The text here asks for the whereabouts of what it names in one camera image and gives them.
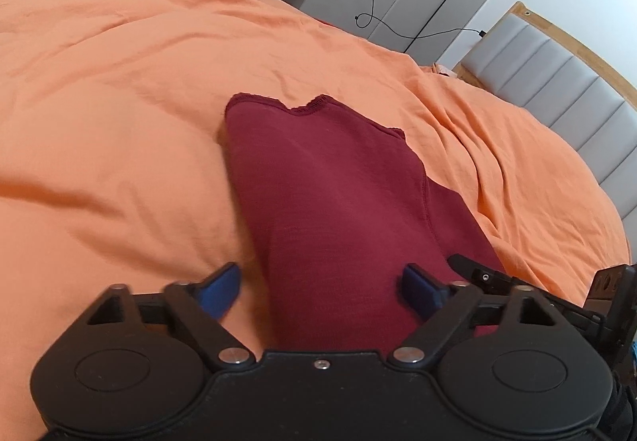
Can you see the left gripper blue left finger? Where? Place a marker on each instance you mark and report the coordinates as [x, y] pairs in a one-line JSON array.
[[195, 311]]

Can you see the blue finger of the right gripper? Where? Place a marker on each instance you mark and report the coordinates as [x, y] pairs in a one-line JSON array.
[[493, 282]]

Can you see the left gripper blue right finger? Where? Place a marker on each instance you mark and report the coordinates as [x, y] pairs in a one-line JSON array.
[[446, 312]]

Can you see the dark red knit sweater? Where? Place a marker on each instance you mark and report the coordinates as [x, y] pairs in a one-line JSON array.
[[337, 206]]

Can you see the grey padded wooden headboard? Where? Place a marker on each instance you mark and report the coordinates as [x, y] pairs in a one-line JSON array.
[[531, 63]]

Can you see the orange bed blanket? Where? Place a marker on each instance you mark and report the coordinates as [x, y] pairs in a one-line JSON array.
[[114, 160]]

